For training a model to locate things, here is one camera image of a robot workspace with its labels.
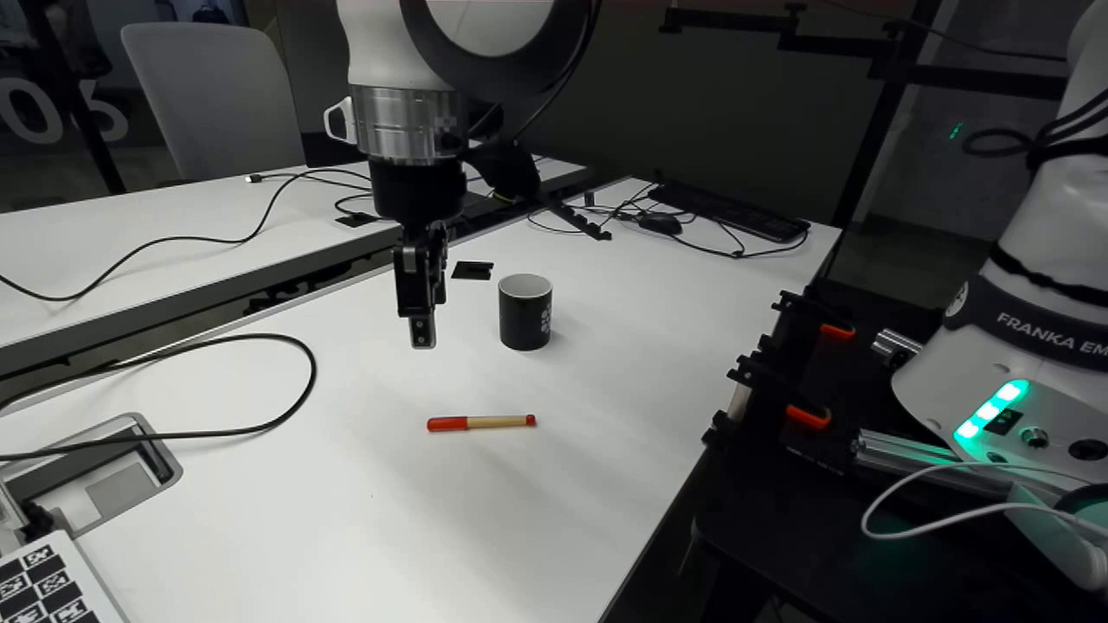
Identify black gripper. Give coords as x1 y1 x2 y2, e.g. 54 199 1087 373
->
368 155 468 349

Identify red capped tan pen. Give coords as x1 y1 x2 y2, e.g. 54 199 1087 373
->
421 413 540 438

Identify black mug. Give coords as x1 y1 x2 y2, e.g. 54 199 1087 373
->
495 270 556 355

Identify white chair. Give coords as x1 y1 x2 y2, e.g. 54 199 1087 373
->
117 18 311 183

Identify black keyboard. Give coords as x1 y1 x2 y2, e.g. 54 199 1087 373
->
646 177 815 245

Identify black robot mounting cart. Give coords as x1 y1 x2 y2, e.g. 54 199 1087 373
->
690 214 1108 623

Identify black white calibration board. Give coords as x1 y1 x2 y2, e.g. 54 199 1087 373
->
0 527 132 623

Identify black looped cable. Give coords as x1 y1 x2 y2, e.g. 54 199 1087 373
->
0 329 323 467

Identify long black desk cable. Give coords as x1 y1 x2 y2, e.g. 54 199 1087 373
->
0 165 388 310

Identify grey metal cable box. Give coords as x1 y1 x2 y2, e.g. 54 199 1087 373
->
0 408 187 540

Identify red clamp handle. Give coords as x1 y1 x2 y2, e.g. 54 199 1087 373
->
815 319 863 349
784 402 835 438

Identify black metal frame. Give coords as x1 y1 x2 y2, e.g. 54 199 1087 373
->
657 0 1079 231

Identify white cable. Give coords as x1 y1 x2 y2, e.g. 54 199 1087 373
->
855 457 1108 548

